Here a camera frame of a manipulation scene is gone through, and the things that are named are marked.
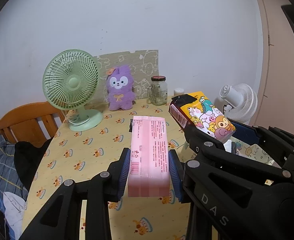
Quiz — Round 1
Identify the black clothing on chair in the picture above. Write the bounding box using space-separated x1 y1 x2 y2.
14 138 52 191

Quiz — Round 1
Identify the wooden chair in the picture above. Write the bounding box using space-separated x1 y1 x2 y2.
0 101 65 147

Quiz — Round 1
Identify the glass jar with lid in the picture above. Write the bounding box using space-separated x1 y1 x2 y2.
148 75 168 106

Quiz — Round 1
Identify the patterned cardboard backboard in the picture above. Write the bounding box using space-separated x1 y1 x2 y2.
89 50 159 104

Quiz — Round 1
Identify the blue plaid bedding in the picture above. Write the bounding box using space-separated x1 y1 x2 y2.
0 135 28 200

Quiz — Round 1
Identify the patterned fabric storage box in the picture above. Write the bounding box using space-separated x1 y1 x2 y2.
224 137 280 168

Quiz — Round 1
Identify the pink packet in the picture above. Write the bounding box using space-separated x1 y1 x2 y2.
128 116 170 197

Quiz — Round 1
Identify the purple plush toy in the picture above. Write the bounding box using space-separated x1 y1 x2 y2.
106 65 135 111

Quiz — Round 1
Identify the yellow cake-pattern tablecloth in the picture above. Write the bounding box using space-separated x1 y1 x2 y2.
22 99 195 239

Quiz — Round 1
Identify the white standing fan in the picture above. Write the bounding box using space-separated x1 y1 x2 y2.
214 83 258 124

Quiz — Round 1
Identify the green desk fan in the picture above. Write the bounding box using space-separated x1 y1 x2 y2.
42 49 103 132

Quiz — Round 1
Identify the white cloth on floor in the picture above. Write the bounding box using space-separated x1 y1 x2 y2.
3 191 26 239

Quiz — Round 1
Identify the beige door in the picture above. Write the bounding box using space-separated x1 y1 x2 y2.
250 0 294 134

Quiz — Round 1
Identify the cotton swab container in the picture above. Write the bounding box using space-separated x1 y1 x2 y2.
174 88 184 96

